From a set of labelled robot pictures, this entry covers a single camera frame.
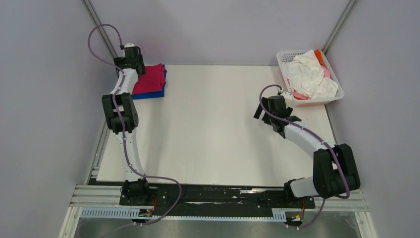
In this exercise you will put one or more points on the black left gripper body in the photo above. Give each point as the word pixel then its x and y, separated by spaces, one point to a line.
pixel 119 62

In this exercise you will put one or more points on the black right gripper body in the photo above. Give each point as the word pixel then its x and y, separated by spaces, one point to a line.
pixel 268 118

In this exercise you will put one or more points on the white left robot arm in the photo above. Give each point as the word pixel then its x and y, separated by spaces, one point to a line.
pixel 122 119

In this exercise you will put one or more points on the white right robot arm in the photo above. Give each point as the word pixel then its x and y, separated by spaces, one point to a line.
pixel 334 169

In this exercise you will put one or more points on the white crumpled t-shirt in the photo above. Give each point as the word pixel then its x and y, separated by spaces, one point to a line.
pixel 306 59

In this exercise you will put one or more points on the folded blue t-shirt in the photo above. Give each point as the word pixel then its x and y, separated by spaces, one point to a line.
pixel 152 94

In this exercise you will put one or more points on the white plastic laundry basket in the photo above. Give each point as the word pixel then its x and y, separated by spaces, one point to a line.
pixel 287 56

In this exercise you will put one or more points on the orange t-shirt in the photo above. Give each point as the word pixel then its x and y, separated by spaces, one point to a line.
pixel 318 55

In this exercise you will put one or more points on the right metal corner strip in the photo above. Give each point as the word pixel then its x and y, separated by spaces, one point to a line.
pixel 351 4

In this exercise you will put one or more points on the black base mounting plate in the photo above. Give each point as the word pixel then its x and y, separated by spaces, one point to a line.
pixel 203 200

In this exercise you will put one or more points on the metal corner wall strip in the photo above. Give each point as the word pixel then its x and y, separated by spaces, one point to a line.
pixel 99 27

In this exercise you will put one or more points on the aluminium frame rail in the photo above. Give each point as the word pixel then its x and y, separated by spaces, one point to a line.
pixel 88 196

